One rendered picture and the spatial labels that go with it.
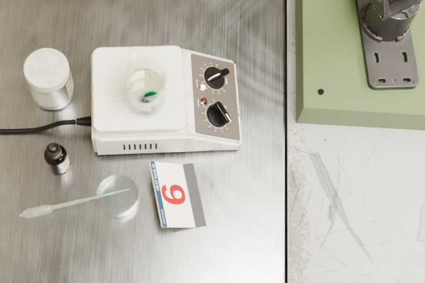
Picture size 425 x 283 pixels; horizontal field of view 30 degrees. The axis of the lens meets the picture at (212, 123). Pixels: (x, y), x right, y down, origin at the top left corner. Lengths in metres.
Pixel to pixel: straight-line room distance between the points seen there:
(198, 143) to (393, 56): 0.30
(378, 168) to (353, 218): 0.08
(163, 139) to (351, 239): 0.29
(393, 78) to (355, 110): 0.07
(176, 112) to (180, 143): 0.05
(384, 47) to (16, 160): 0.53
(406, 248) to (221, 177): 0.27
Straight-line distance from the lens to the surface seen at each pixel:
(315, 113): 1.08
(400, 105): 1.09
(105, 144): 1.03
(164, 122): 1.00
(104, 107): 1.01
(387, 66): 1.10
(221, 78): 1.07
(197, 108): 1.03
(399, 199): 1.11
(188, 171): 1.06
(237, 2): 1.18
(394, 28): 1.09
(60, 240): 1.05
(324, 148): 1.10
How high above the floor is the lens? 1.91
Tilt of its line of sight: 68 degrees down
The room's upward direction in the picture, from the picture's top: 11 degrees clockwise
